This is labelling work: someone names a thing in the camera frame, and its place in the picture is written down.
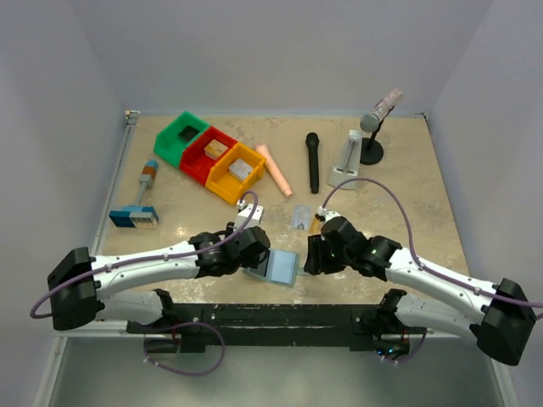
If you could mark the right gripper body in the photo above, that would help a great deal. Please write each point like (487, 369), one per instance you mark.
(336, 259)

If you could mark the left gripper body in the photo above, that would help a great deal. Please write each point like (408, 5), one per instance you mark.
(253, 263)

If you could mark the tan credit card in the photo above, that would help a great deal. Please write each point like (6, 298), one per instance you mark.
(316, 224)

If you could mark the sage green card holder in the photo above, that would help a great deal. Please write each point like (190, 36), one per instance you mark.
(283, 268)

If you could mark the white credit card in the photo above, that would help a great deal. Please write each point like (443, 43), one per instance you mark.
(301, 217)

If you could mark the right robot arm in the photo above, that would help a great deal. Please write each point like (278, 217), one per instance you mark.
(496, 316)

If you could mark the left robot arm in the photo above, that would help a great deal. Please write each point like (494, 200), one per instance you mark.
(85, 288)

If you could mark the yellow plastic bin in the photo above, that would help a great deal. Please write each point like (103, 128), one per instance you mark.
(225, 186)

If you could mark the grey metronome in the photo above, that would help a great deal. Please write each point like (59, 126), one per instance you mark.
(347, 164)

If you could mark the block in yellow bin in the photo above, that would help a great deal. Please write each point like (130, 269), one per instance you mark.
(240, 170)

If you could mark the black microphone stand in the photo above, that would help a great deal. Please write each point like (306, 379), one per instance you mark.
(372, 150)

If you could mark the pink microphone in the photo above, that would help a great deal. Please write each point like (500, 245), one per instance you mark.
(274, 170)

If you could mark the block in red bin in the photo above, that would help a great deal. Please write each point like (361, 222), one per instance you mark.
(215, 149)

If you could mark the black microphone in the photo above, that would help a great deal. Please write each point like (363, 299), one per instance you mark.
(312, 144)

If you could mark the toy block hammer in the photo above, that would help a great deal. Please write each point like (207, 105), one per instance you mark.
(136, 215)

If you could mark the glitter microphone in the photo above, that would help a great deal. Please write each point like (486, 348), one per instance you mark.
(379, 111)

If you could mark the green plastic bin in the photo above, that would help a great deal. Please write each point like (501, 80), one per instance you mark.
(171, 142)

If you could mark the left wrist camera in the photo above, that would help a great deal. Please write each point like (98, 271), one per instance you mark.
(247, 212)

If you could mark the aluminium frame rail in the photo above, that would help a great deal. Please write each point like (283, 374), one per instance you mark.
(57, 347)

